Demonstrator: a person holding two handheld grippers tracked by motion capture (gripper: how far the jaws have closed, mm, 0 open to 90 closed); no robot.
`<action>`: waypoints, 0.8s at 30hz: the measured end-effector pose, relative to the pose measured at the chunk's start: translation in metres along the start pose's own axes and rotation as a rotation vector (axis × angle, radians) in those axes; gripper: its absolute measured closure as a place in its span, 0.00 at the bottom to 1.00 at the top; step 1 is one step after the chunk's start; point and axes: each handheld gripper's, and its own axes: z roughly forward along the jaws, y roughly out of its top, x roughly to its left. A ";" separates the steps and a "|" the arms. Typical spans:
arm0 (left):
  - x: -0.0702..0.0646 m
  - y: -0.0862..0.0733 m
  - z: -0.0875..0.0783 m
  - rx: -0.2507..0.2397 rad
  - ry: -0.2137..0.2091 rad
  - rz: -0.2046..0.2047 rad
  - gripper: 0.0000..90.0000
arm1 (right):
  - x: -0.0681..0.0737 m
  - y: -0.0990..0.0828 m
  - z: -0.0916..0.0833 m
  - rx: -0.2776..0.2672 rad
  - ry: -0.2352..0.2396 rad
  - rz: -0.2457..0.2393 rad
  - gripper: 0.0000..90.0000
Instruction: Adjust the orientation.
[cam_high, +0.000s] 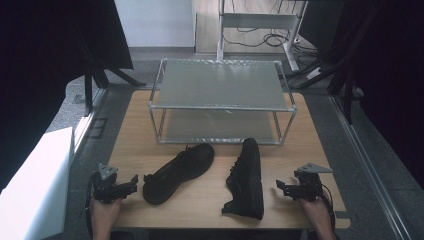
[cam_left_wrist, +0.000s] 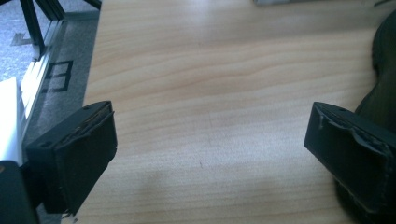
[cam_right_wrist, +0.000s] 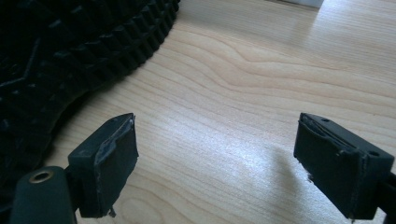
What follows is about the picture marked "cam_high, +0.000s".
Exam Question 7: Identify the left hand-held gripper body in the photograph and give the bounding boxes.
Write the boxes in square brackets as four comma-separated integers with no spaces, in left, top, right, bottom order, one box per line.
[91,163,132,205]

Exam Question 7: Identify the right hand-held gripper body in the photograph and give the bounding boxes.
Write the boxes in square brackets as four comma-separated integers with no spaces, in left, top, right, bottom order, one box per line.
[289,162,334,203]

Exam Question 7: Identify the black lace-up shoe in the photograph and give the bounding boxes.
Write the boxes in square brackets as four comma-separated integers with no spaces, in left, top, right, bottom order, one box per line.
[221,137,265,221]
[142,143,216,206]

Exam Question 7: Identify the grey two-tier shoe rack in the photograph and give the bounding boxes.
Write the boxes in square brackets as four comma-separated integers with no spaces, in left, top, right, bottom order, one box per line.
[147,58,298,146]

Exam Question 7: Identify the person's left hand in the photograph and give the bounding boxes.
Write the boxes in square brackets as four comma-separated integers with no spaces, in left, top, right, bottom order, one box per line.
[89,196,123,232]

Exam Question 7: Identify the person's right hand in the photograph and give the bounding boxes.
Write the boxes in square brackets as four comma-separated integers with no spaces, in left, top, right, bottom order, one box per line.
[299,195,335,232]

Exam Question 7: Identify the black floor hatch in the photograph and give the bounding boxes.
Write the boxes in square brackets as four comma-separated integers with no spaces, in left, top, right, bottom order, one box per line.
[87,117,109,140]

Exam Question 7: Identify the white box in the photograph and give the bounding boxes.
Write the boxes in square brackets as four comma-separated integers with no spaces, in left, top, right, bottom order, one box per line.
[0,126,76,240]

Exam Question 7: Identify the black metal stand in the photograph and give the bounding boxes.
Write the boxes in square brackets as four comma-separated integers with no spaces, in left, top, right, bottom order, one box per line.
[73,29,148,117]
[285,0,378,126]

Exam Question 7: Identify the white power strip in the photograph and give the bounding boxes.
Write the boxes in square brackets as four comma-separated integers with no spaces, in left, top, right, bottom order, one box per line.
[305,67,323,81]

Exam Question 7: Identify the black curtain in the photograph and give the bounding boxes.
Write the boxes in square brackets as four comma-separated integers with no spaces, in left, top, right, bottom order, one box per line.
[0,0,135,193]
[333,0,424,191]

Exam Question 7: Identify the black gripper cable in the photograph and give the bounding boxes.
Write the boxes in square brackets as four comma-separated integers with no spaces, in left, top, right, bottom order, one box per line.
[320,182,337,231]
[84,175,98,238]

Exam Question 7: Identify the aluminium floor rail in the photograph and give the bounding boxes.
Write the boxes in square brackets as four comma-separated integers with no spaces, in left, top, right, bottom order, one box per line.
[72,87,108,155]
[329,94,413,240]

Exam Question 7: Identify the black floor cables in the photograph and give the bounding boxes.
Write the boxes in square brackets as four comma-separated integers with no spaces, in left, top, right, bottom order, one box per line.
[222,25,322,58]

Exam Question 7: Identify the white metal desk frame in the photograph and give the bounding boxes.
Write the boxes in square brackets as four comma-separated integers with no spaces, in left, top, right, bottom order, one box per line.
[216,0,310,73]

